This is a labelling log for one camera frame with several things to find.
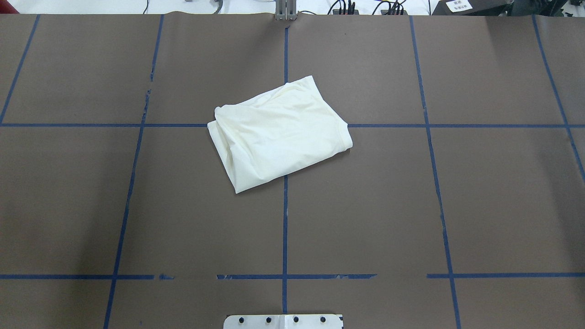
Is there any cream long-sleeve cat shirt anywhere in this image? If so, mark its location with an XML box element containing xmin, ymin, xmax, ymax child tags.
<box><xmin>207</xmin><ymin>75</ymin><xmax>353</xmax><ymax>194</ymax></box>

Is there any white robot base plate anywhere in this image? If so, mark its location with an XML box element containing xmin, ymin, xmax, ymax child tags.
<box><xmin>223</xmin><ymin>314</ymin><xmax>344</xmax><ymax>329</ymax></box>

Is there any grey aluminium frame post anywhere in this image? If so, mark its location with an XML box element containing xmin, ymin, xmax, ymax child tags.
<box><xmin>275</xmin><ymin>0</ymin><xmax>298</xmax><ymax>21</ymax></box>

